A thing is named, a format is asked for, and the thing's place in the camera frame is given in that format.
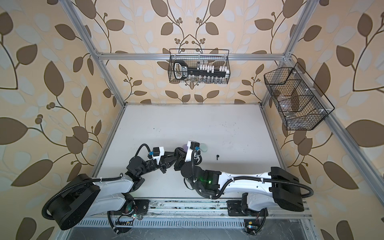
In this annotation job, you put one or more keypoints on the black tool in basket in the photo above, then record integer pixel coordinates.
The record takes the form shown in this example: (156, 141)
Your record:
(198, 72)

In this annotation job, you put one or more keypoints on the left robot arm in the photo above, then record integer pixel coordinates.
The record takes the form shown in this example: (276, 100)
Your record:
(85, 196)

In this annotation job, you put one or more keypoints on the wire basket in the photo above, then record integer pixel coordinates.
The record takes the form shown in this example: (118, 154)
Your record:
(218, 57)
(301, 105)

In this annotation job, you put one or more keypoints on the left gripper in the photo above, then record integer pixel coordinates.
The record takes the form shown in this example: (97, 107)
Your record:
(165, 164)

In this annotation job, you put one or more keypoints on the mint green charging case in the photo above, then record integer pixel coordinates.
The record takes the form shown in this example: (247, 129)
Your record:
(203, 147)

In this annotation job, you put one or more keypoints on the back wire basket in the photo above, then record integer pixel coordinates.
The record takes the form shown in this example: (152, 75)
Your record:
(218, 57)

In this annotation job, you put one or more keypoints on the right wire basket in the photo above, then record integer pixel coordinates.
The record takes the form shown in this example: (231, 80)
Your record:
(301, 105)

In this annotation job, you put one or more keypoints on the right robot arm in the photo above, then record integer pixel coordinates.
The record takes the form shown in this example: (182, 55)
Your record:
(259, 192)

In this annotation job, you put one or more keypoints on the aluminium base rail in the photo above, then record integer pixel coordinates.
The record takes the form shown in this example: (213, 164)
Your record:
(189, 213)

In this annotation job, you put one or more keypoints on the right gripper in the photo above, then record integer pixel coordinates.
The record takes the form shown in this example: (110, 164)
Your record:
(187, 156)

